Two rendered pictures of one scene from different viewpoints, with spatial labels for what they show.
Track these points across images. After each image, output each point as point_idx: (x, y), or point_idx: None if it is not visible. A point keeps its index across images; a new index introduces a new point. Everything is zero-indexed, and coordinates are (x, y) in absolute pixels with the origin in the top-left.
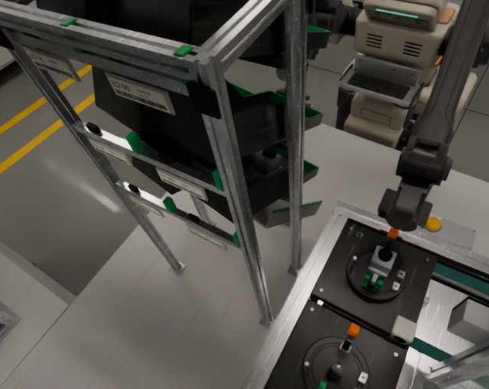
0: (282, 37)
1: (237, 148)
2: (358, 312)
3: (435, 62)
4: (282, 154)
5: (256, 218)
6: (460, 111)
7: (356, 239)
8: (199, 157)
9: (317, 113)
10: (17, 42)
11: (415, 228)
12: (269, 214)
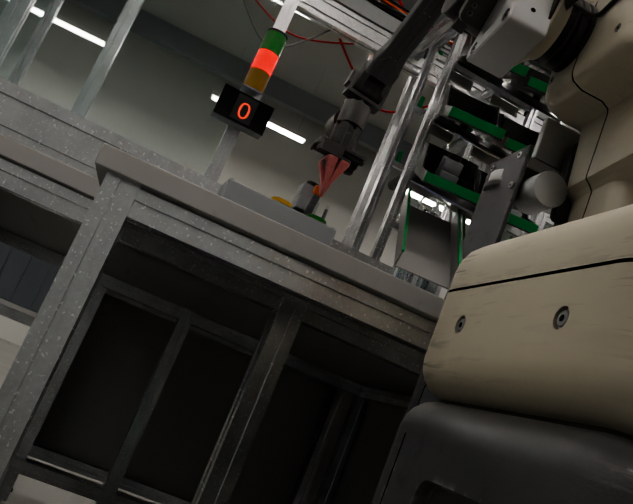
0: (465, 48)
1: (420, 75)
2: None
3: (547, 90)
4: (466, 196)
5: (415, 208)
6: (447, 298)
7: None
8: (468, 162)
9: (456, 110)
10: (523, 110)
11: (325, 125)
12: (415, 222)
